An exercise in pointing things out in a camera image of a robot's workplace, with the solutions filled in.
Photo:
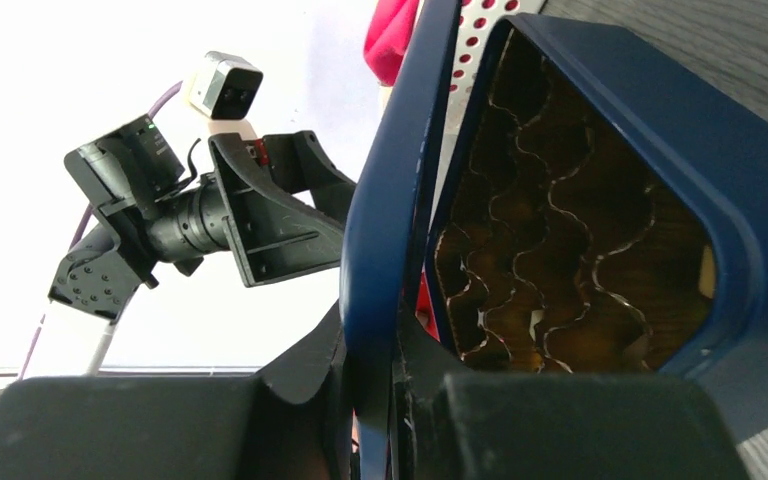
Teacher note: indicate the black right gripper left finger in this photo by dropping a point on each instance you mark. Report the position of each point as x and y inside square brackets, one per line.
[289, 420]

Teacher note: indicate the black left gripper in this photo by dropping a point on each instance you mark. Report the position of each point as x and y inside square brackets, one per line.
[283, 202]

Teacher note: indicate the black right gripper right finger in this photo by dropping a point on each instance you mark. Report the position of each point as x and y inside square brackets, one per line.
[453, 422]

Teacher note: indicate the blue tin lid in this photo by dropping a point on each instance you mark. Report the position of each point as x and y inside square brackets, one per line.
[388, 221]

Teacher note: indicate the blue chocolate tin box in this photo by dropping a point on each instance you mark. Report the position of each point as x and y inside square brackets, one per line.
[605, 210]

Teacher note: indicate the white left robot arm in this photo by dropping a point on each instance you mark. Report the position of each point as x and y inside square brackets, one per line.
[86, 291]

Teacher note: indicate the magenta cloth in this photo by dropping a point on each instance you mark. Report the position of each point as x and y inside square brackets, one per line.
[388, 36]

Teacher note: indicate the white plastic basket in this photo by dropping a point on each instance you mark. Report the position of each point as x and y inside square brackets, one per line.
[477, 18]

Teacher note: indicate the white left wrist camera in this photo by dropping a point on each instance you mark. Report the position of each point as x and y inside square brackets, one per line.
[224, 86]

